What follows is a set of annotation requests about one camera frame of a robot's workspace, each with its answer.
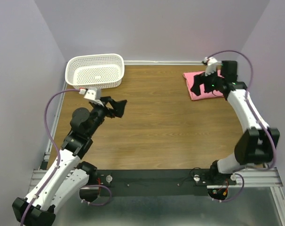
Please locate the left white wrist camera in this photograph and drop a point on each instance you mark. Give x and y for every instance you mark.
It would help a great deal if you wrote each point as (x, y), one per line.
(92, 94)

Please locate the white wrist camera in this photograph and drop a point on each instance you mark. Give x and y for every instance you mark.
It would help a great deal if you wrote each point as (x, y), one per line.
(92, 94)
(211, 65)

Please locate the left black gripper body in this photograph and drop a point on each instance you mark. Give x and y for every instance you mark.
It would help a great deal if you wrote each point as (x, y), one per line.
(106, 112)

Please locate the aluminium frame rail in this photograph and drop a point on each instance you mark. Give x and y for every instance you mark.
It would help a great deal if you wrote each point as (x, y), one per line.
(244, 179)

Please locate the pink t shirt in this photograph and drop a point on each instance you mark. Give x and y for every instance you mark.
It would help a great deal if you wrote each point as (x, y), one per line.
(189, 77)

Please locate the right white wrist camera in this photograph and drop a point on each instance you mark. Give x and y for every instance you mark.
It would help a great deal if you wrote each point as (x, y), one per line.
(211, 65)

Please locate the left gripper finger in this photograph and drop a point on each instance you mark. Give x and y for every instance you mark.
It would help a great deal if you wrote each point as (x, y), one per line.
(117, 113)
(119, 106)

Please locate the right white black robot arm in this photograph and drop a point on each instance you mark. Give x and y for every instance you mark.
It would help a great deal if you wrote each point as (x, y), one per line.
(258, 142)

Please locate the white perforated plastic basket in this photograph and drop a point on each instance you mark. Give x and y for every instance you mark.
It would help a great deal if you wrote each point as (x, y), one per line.
(101, 70)

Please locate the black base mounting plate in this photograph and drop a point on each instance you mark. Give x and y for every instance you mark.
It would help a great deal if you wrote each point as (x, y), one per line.
(154, 182)

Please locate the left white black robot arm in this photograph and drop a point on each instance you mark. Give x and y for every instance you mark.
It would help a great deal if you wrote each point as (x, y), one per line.
(68, 173)

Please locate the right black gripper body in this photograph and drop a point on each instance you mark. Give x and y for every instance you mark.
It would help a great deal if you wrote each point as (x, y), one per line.
(211, 82)

